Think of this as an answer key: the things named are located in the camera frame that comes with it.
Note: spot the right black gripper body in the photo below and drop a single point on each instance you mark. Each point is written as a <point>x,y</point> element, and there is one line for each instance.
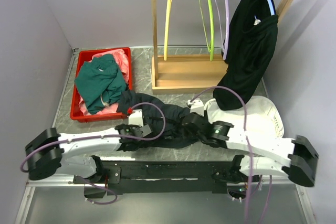
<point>205,116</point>

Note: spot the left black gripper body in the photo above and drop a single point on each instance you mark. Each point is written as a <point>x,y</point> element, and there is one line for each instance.
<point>133,127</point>

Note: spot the dark navy shorts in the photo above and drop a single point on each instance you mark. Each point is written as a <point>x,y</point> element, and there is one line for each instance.
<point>163,118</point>

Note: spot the purple hanger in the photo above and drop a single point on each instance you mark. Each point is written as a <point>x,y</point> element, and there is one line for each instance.
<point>226,39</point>

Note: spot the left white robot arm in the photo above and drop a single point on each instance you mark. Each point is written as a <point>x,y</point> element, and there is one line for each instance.
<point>62,153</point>

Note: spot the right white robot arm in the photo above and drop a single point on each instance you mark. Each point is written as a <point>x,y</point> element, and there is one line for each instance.
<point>295,158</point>

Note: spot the green hanger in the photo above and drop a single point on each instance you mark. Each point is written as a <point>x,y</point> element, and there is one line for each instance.
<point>210,43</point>

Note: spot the yellow hanger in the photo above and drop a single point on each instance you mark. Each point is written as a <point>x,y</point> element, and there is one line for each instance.
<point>167,27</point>

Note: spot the wooden clothes rack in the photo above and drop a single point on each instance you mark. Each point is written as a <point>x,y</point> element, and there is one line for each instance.
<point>189,73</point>

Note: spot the green garment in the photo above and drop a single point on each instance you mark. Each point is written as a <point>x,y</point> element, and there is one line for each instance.
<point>102,82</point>

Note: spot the pink garment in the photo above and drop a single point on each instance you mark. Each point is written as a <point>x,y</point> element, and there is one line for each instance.
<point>123,64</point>

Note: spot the black hanging garment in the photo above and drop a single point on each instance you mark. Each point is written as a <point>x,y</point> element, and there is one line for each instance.
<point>252,40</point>

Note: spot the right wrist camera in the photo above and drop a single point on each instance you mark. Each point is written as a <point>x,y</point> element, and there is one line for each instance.
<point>196,106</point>

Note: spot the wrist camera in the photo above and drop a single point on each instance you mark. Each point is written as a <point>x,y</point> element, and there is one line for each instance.
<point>196,106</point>
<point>135,117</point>

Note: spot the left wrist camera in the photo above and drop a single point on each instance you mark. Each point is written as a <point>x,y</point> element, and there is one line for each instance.
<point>135,117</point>

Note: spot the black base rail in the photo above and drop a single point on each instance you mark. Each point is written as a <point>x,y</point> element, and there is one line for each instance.
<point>131,177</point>

